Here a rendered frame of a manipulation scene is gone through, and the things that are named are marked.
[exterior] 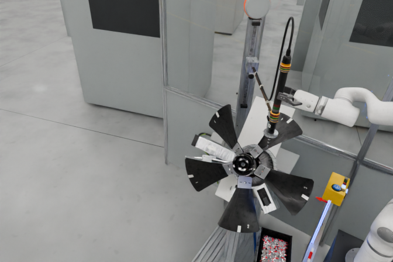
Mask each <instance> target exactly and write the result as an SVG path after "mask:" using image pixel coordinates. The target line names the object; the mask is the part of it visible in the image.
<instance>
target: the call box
mask: <svg viewBox="0 0 393 262"><path fill-rule="evenodd" d="M344 178H345V177H344V176H342V175H340V174H337V173H334V172H332V175H331V176H330V179H329V182H328V184H327V186H326V189H325V191H324V194H323V197H322V199H325V200H327V201H329V200H330V201H331V203H333V204H335V205H337V206H340V205H341V203H342V201H343V198H344V196H345V194H346V191H347V187H348V185H349V182H350V179H348V180H347V184H346V187H345V188H343V187H342V185H343V181H344ZM335 184H337V185H339V186H340V187H341V189H340V191H337V190H335V189H334V188H333V185H335ZM342 189H345V192H343V191H341V190H342Z"/></svg>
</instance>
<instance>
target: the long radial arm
mask: <svg viewBox="0 0 393 262"><path fill-rule="evenodd" d="M195 147H197V148H199V149H201V150H203V151H205V152H207V153H209V154H211V155H214V156H216V157H218V158H220V159H222V160H225V161H229V162H232V161H233V159H234V158H235V157H236V155H235V153H234V151H233V150H232V149H229V148H227V147H224V146H221V145H219V144H217V143H215V142H213V141H211V140H209V139H207V138H204V137H201V136H200V137H199V139H198V141H197V143H196V146H195Z"/></svg>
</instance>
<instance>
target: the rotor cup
mask: <svg viewBox="0 0 393 262"><path fill-rule="evenodd" d="M251 156H252V155H251V154H250V153H241V154H238V155H237V156H236V157H235V158H234V159H233V163H232V166H233V169H234V171H235V173H236V174H238V175H241V176H245V177H252V178H254V177H256V176H254V175H253V174H254V172H255V170H256V169H257V167H258V166H259V165H260V164H261V161H260V159H259V158H258V159H257V160H256V159H255V158H254V157H253V156H252V157H251ZM241 163H245V166H244V167H243V166H242V165H241ZM254 169H255V170H254Z"/></svg>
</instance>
